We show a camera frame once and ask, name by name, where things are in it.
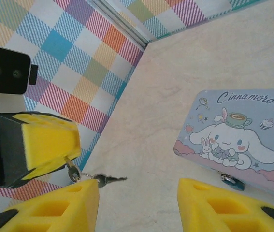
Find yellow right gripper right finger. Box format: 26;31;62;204
177;178;274;232

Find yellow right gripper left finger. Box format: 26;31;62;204
0;178;101;232

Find small silver key ring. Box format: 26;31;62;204
77;172;96;182

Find small teal padlock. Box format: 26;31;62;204
219;172;245;192

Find grey rectangular box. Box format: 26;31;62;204
173;88;274;193

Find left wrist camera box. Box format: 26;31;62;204
0;43;40;95

